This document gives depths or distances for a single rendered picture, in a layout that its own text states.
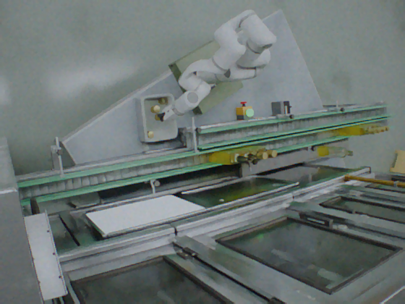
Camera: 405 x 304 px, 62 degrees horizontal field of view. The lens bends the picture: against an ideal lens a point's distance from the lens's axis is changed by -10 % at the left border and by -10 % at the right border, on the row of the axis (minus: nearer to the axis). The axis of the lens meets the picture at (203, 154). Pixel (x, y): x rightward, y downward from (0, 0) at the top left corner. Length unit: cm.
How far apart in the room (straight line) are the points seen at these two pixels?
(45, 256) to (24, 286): 53
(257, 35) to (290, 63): 103
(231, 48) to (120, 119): 70
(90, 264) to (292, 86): 175
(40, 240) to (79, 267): 27
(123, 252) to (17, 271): 82
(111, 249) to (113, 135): 76
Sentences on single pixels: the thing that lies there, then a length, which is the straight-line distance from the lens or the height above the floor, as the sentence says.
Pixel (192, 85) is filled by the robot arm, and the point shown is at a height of 114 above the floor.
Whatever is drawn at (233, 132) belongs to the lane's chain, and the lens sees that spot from 198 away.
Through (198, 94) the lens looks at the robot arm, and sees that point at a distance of 155.
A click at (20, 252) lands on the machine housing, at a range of 39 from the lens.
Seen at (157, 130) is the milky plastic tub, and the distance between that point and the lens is 189.
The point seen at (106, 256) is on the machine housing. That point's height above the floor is 143.
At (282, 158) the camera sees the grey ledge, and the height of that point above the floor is 88.
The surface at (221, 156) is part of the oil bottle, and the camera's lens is 180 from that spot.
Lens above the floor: 250
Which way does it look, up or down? 59 degrees down
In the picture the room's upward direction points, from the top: 98 degrees clockwise
